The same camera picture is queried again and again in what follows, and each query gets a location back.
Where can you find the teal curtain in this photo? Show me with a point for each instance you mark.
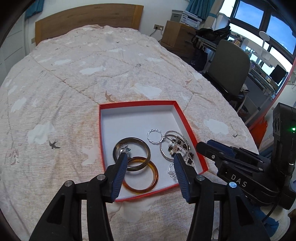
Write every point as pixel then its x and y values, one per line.
pixel 35 8
pixel 204 8

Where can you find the black bag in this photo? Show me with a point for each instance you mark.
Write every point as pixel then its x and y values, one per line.
pixel 214 36

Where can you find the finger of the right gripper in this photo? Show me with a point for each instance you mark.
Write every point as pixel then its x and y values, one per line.
pixel 219 158
pixel 240 154

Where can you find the white printer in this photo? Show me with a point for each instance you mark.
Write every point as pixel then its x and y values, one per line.
pixel 186 18

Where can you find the wooden dresser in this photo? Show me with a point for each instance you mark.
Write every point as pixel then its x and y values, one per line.
pixel 177 39

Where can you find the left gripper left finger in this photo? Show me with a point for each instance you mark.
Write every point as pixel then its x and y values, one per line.
pixel 62 218

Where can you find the red shallow box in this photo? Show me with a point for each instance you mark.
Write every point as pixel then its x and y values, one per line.
pixel 135 119

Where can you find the teal curtain left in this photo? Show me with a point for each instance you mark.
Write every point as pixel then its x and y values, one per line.
pixel 35 8

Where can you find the thin silver bangle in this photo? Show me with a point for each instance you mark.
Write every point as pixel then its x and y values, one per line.
pixel 175 143

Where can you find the white sliding wardrobe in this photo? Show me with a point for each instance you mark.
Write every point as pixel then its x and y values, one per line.
pixel 13 48

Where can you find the large twisted silver hoop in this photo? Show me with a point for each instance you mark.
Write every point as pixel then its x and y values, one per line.
pixel 171 172

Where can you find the teal curtain right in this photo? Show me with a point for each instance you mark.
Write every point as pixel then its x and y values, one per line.
pixel 204 8

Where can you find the wall power socket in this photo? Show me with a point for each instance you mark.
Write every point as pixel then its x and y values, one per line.
pixel 158 27

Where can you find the dark brown bangle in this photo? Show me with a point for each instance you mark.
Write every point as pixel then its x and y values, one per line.
pixel 127 146

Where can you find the grey office chair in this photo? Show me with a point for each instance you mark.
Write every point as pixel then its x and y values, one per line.
pixel 228 71

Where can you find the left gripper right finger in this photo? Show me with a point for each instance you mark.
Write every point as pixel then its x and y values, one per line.
pixel 237 220

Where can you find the wooden headboard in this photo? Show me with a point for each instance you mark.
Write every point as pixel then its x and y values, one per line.
pixel 114 15

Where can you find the white desk lamp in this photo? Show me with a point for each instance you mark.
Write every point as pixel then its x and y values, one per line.
pixel 265 37

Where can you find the amber translucent bangle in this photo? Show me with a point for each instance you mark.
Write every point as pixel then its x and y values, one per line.
pixel 142 181

